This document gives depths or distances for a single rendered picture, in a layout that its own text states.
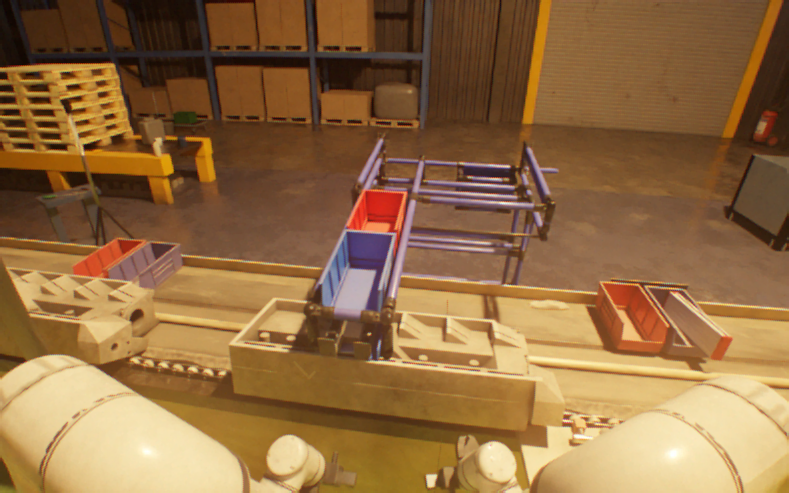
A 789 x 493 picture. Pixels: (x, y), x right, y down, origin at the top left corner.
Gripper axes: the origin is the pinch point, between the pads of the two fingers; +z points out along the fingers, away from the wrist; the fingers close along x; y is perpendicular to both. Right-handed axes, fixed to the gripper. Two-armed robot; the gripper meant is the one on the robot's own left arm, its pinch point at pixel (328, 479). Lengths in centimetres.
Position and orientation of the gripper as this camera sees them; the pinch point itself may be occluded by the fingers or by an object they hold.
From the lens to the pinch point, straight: 130.2
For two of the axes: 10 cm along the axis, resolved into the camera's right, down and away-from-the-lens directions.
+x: -9.8, 0.0, 2.1
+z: 1.6, 6.3, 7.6
